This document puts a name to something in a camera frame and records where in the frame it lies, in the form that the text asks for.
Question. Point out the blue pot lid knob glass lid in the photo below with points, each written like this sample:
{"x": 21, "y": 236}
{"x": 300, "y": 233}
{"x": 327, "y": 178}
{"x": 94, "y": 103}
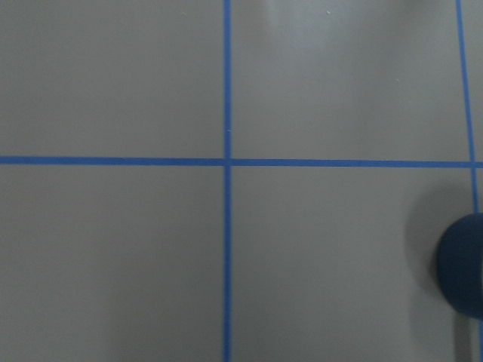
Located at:
{"x": 459, "y": 265}

